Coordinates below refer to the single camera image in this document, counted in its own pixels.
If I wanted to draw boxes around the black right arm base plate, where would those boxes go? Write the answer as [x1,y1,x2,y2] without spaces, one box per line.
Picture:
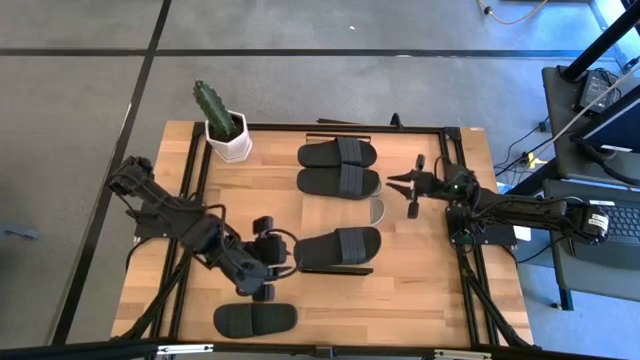
[446,204,518,247]

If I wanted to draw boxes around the yellow extension cable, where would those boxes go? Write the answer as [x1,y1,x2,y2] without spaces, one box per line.
[477,0,551,26]

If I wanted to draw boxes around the green cactus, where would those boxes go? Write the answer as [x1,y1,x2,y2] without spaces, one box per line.
[192,78,240,143]

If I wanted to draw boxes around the yellow plug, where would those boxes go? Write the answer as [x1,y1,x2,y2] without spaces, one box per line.
[524,152,549,171]

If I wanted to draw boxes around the white hexagonal plant pot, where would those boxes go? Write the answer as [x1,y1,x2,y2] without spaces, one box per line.
[204,110,254,164]

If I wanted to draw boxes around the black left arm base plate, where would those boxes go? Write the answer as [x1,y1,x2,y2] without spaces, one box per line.
[134,199,206,240]

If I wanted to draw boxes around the black camera rig bar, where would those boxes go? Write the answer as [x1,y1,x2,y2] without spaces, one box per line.
[0,338,640,360]

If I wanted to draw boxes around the grey side desk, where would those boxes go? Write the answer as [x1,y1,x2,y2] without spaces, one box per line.
[542,178,640,311]
[542,64,640,186]

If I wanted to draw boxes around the grey floor object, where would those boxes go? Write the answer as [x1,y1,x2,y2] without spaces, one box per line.
[0,222,41,241]

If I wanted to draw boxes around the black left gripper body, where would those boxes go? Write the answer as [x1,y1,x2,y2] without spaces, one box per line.
[234,215,292,304]

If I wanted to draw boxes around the black aluminium table frame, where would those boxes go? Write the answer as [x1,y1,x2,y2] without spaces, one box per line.
[112,119,536,351]

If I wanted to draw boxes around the silver metal bracket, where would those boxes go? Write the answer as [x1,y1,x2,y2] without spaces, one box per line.
[157,343,215,356]
[433,348,494,360]

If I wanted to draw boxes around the black stand pole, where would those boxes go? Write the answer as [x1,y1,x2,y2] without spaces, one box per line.
[559,0,640,84]

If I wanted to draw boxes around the black power adapter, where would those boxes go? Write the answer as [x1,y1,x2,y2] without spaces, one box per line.
[574,69,614,114]

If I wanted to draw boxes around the black slide sandal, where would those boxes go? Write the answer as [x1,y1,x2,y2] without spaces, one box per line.
[296,166,381,200]
[293,227,382,271]
[212,302,299,340]
[297,137,379,169]

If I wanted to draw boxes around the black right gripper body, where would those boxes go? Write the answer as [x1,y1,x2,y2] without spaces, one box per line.
[407,153,477,220]

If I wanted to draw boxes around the black computer monitor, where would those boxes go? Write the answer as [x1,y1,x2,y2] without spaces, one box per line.
[569,84,640,156]

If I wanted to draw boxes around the black laptop keyboard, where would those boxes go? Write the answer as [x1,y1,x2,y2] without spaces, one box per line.
[569,199,640,271]

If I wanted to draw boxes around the wooden shelf black metal legs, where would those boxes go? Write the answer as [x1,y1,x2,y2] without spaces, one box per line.
[298,132,384,277]

